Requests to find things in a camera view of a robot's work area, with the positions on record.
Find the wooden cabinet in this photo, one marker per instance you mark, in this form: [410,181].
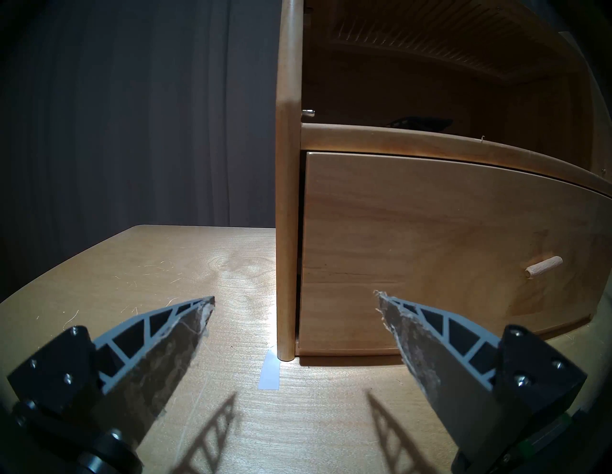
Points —
[288,191]

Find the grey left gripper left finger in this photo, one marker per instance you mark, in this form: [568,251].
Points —
[143,372]

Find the grey curtain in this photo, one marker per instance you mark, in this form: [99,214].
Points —
[143,119]

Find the blue socks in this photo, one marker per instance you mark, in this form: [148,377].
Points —
[420,123]

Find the short white tape strip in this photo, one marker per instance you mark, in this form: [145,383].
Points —
[269,372]

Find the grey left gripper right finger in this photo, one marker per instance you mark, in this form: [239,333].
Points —
[454,382]

